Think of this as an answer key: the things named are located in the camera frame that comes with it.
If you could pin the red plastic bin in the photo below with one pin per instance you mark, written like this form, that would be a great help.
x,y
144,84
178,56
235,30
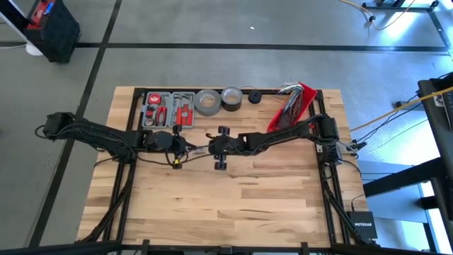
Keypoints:
x,y
308,95

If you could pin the red bit set holder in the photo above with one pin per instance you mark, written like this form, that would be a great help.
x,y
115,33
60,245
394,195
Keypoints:
x,y
189,117

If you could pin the grey hammer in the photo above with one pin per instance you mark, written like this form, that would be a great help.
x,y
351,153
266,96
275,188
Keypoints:
x,y
182,97

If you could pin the red tape measure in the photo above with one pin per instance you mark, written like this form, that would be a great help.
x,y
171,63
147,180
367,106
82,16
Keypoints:
x,y
154,99

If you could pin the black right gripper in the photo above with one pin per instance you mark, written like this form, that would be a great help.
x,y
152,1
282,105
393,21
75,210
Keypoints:
x,y
233,145

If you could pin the black aluminium table frame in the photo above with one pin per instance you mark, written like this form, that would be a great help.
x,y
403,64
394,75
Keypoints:
x,y
135,106

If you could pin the black Netgear switch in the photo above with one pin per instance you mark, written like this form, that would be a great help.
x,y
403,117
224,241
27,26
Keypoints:
x,y
362,230

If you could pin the tiny electrical tape roll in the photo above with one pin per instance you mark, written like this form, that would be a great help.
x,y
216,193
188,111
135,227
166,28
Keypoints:
x,y
149,119

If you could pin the grey tray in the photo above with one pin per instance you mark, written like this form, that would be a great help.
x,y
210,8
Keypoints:
x,y
200,110

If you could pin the grey open tool case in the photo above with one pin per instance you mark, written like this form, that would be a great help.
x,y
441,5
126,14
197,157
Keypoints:
x,y
169,110

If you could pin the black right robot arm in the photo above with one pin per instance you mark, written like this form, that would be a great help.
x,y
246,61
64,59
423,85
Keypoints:
x,y
283,136

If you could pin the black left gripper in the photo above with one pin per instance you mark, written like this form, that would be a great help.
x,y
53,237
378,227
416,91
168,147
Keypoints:
x,y
161,141

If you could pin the white and black post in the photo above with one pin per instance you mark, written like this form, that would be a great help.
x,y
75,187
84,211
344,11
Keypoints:
x,y
14,16

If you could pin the small black tape roll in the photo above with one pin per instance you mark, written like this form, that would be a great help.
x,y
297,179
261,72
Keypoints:
x,y
250,96

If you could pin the black workbench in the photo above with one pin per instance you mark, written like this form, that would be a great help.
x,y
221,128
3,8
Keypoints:
x,y
435,106

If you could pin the black box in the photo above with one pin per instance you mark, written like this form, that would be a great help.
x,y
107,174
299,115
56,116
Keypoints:
x,y
231,106

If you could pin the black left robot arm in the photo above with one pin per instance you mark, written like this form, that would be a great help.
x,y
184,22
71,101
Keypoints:
x,y
99,136

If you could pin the black crate red top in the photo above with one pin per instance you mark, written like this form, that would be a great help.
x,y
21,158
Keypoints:
x,y
60,35

